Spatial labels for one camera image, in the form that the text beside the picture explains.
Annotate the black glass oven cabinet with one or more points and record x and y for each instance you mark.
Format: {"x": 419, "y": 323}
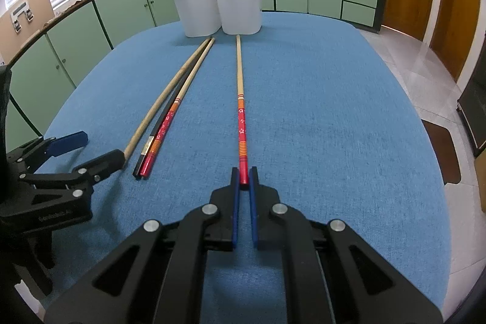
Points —
{"x": 471, "y": 106}

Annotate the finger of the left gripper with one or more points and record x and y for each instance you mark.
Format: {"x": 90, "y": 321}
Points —
{"x": 100, "y": 168}
{"x": 65, "y": 144}

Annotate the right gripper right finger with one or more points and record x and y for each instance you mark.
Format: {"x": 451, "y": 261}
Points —
{"x": 331, "y": 274}

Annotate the red orange patterned chopstick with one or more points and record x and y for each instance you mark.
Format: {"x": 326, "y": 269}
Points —
{"x": 242, "y": 141}

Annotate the green lower kitchen cabinets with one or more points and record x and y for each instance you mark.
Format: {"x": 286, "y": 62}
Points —
{"x": 56, "y": 58}

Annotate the brown stool seat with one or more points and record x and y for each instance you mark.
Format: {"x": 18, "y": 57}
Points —
{"x": 445, "y": 152}

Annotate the black chopstick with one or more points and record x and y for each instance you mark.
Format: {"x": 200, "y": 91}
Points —
{"x": 159, "y": 126}

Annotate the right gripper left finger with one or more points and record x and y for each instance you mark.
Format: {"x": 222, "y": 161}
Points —
{"x": 156, "y": 275}

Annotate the cardboard box with labels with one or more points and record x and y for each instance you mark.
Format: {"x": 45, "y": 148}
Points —
{"x": 20, "y": 23}

